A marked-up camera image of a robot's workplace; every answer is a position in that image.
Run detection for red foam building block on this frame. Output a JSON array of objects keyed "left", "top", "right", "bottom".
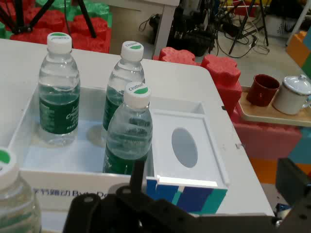
[
  {"left": 0, "top": 0, "right": 112, "bottom": 53},
  {"left": 152, "top": 47, "right": 243, "bottom": 117},
  {"left": 229, "top": 106, "right": 304, "bottom": 161}
]

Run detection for dark red mug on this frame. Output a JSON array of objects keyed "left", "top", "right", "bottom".
[{"left": 246, "top": 74, "right": 280, "bottom": 107}]

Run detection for white table leg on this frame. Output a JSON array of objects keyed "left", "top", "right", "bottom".
[{"left": 152, "top": 0, "right": 182, "bottom": 61}]

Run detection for teal foam building block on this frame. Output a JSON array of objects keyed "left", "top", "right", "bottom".
[{"left": 289, "top": 52, "right": 311, "bottom": 168}]

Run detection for white cardboard box blue print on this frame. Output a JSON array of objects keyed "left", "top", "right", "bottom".
[{"left": 8, "top": 86, "right": 230, "bottom": 216}]

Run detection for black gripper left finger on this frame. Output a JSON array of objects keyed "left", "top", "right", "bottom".
[{"left": 62, "top": 160, "right": 202, "bottom": 233}]

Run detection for orange foam building block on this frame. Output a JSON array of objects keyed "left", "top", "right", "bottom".
[{"left": 286, "top": 30, "right": 311, "bottom": 70}]

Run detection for white enamel mug with lid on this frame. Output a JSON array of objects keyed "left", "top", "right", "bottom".
[{"left": 272, "top": 74, "right": 311, "bottom": 116}]

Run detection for clear water bottle green label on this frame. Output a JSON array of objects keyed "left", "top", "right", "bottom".
[
  {"left": 86, "top": 40, "right": 146, "bottom": 148},
  {"left": 102, "top": 82, "right": 154, "bottom": 176},
  {"left": 0, "top": 147, "right": 42, "bottom": 233},
  {"left": 38, "top": 32, "right": 81, "bottom": 147}
]

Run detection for wooden tray with cream rim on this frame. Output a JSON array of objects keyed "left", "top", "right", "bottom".
[{"left": 237, "top": 86, "right": 311, "bottom": 128}]

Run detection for white insert with oval hole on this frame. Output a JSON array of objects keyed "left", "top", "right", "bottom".
[{"left": 150, "top": 109, "right": 230, "bottom": 187}]

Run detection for orange foam floor mat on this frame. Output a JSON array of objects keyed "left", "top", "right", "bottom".
[{"left": 249, "top": 156, "right": 311, "bottom": 185}]

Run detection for green foam building block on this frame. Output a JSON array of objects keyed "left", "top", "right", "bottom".
[
  {"left": 35, "top": 0, "right": 114, "bottom": 28},
  {"left": 0, "top": 21, "right": 13, "bottom": 39}
]

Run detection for black equipment pile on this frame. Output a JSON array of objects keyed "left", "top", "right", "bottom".
[{"left": 167, "top": 4, "right": 218, "bottom": 57}]

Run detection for white perforated box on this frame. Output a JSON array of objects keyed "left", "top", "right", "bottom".
[{"left": 266, "top": 12, "right": 311, "bottom": 39}]

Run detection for tangled floor cables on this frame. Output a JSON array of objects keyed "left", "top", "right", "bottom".
[{"left": 217, "top": 4, "right": 270, "bottom": 59}]

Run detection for black camera tripod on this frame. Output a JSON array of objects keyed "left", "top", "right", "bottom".
[
  {"left": 228, "top": 0, "right": 270, "bottom": 55},
  {"left": 0, "top": 0, "right": 98, "bottom": 39}
]

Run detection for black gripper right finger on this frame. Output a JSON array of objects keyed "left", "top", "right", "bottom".
[{"left": 274, "top": 157, "right": 311, "bottom": 233}]

